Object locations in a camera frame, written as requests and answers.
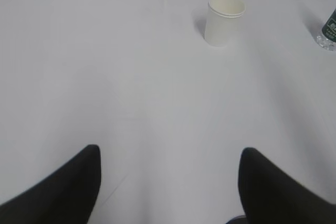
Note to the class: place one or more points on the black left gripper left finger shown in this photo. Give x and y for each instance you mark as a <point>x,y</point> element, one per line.
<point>68,195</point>

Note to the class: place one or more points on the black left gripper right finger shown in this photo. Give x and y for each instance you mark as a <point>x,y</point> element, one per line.
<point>269,195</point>

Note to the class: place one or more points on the clear water bottle green label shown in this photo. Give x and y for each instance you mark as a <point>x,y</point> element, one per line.
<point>326,36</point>

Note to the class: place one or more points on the white paper cup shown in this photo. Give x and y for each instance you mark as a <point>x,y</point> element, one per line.
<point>222,21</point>

